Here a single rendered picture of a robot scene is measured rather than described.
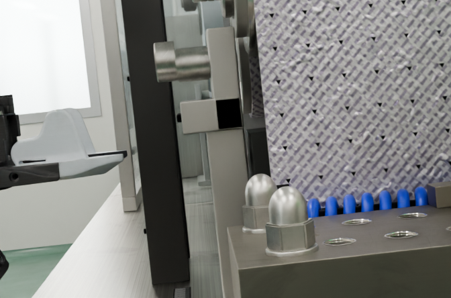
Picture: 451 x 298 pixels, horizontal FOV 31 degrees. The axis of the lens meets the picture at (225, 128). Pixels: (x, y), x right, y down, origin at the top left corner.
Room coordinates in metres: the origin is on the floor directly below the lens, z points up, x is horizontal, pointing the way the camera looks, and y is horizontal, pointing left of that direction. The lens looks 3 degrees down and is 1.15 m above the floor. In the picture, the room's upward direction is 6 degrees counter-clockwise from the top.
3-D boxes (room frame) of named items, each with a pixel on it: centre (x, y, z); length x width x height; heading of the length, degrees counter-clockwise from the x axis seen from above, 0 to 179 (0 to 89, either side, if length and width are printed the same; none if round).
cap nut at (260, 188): (0.65, -0.02, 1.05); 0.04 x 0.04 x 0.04
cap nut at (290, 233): (0.55, -0.04, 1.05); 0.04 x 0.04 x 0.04
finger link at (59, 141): (0.69, 0.14, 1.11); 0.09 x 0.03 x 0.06; 83
